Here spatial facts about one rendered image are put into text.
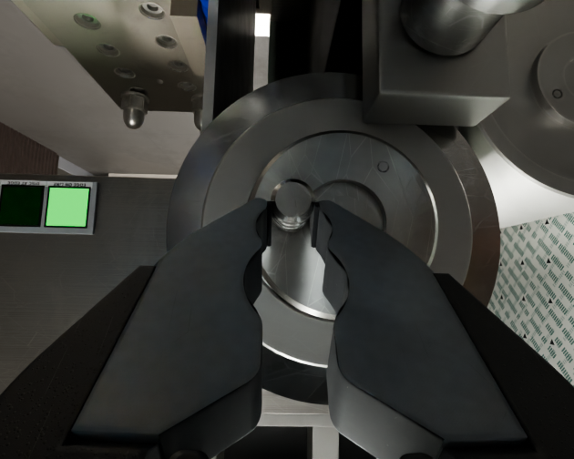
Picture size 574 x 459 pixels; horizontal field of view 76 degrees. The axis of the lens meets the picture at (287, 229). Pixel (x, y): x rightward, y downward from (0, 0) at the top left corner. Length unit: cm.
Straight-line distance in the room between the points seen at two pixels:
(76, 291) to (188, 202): 40
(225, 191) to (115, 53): 35
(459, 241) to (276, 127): 9
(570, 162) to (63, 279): 53
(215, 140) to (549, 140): 16
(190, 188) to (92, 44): 33
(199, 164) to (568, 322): 27
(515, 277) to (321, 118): 25
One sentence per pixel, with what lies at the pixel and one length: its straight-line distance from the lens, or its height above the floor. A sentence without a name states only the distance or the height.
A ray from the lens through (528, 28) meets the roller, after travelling 24.
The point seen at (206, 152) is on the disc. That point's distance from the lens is 17.
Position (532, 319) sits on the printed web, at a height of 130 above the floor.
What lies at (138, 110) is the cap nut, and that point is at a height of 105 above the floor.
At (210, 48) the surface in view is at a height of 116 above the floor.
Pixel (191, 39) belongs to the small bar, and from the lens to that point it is 41.
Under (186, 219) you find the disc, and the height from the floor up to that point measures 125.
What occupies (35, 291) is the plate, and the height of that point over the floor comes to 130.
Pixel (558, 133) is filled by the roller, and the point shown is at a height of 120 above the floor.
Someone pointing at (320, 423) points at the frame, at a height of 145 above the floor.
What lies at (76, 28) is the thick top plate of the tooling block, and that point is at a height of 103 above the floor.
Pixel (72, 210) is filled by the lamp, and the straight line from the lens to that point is 56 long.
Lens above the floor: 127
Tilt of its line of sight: 8 degrees down
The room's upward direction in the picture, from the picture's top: 179 degrees counter-clockwise
